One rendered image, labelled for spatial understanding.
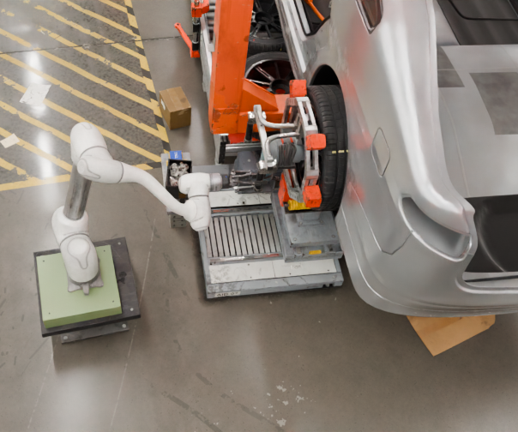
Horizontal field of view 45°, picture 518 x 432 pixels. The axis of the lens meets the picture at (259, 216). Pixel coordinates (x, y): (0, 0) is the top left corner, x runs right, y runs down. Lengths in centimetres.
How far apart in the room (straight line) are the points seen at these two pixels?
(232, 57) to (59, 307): 156
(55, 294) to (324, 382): 153
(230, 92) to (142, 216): 103
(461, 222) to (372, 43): 86
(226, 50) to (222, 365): 171
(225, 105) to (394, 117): 138
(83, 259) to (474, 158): 206
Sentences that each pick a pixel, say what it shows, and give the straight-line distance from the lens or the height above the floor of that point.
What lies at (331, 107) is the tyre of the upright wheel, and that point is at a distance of 316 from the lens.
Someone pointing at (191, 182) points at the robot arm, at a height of 87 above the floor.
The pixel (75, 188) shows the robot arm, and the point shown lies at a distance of 311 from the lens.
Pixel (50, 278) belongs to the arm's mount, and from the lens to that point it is 345.
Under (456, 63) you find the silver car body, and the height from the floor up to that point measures 103.
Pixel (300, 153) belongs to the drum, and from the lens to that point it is 331.
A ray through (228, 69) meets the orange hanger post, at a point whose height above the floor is 103.
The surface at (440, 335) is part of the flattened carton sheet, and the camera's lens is 396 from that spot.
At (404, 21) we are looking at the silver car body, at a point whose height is 180.
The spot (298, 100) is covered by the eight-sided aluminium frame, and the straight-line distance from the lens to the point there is 323.
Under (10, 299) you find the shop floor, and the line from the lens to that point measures 388.
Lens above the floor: 333
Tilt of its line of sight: 54 degrees down
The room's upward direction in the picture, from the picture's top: 11 degrees clockwise
